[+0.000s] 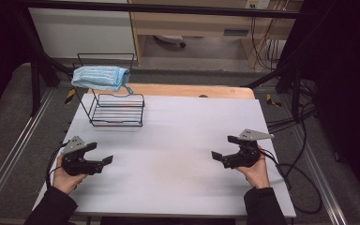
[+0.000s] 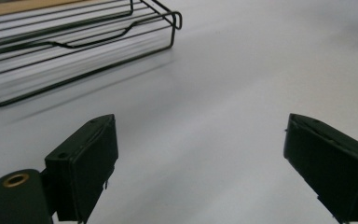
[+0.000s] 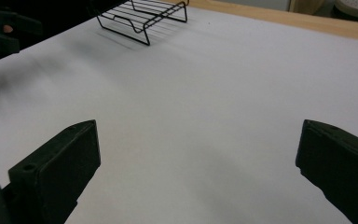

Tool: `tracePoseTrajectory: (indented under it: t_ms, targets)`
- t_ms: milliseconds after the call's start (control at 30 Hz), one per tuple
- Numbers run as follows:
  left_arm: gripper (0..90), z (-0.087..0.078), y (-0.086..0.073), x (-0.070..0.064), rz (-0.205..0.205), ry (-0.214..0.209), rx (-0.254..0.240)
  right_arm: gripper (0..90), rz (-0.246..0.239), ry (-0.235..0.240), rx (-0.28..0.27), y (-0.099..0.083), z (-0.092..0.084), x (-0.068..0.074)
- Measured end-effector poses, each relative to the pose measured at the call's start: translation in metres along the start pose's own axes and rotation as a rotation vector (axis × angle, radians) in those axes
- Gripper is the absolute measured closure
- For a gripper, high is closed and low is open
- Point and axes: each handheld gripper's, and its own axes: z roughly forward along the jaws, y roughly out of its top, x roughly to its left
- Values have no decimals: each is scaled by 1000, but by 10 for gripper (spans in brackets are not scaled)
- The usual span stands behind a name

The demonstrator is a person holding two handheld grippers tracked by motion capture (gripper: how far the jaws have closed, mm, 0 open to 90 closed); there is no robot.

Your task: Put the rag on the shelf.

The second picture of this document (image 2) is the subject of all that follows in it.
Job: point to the light wooden board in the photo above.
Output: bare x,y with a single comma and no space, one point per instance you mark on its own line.
18,6

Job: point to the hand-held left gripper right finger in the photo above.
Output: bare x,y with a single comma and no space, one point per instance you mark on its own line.
332,161

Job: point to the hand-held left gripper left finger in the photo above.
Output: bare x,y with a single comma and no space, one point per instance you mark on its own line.
82,168

